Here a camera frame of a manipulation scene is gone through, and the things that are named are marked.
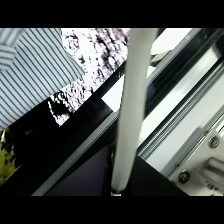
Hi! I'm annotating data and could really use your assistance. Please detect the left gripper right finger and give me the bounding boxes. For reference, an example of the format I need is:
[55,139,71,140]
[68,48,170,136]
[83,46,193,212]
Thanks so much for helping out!
[130,155,188,196]

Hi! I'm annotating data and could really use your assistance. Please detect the white bar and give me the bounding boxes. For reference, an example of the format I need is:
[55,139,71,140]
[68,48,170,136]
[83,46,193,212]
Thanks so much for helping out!
[110,28,160,194]

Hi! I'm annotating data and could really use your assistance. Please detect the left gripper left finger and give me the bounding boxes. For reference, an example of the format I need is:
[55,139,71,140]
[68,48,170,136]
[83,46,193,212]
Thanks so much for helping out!
[44,145,112,196]

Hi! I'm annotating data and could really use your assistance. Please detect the striped shirt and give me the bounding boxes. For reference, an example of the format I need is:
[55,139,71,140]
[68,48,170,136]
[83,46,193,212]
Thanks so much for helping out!
[0,28,86,132]

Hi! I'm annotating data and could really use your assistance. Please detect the silver frame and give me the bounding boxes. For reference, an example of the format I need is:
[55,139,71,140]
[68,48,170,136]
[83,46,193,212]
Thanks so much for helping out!
[32,28,224,196]

